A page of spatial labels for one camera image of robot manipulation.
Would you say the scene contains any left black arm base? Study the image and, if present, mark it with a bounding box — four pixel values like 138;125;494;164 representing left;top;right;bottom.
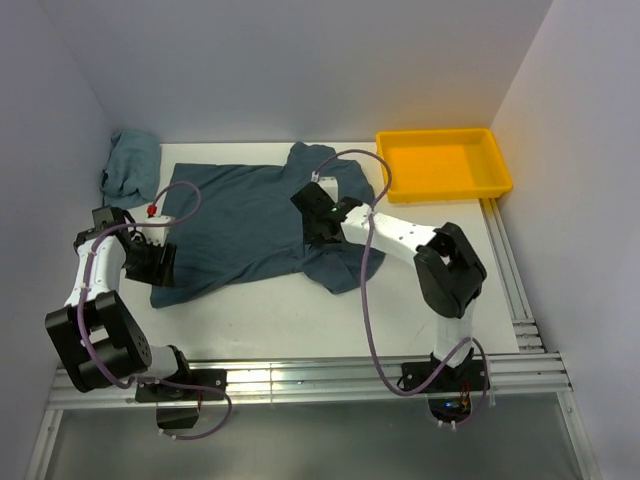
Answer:
134;369;227;431

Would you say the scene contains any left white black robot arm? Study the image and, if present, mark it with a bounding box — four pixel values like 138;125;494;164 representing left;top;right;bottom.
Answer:
45;206;195;399

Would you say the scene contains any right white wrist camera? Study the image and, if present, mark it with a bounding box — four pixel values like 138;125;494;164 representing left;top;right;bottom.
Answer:
311;172;339;203

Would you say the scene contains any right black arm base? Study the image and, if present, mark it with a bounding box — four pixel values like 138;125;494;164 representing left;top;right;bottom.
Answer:
396;351;491;427

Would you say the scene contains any dark teal t-shirt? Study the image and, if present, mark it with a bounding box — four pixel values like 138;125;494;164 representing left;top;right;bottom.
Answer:
150;142;374;309

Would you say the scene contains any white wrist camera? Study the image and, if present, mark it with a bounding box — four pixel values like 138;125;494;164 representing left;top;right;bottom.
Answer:
311;172;339;203
138;204;175;246

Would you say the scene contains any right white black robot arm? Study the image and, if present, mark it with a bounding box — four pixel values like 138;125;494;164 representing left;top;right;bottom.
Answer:
291;182;487;390

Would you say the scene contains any light blue crumpled t-shirt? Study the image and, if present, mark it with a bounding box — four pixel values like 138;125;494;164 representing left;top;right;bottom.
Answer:
101;129;161;209

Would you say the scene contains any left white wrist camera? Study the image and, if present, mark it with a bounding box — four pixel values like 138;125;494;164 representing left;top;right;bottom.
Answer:
138;204;175;246

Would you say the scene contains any yellow plastic tray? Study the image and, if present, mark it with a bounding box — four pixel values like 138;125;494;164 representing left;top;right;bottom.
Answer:
376;128;513;203

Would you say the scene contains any aluminium front rail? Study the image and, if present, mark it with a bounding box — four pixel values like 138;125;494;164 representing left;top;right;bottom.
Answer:
46;353;572;410

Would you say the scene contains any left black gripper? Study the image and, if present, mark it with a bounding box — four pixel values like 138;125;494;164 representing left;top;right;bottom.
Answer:
122;236;176;288

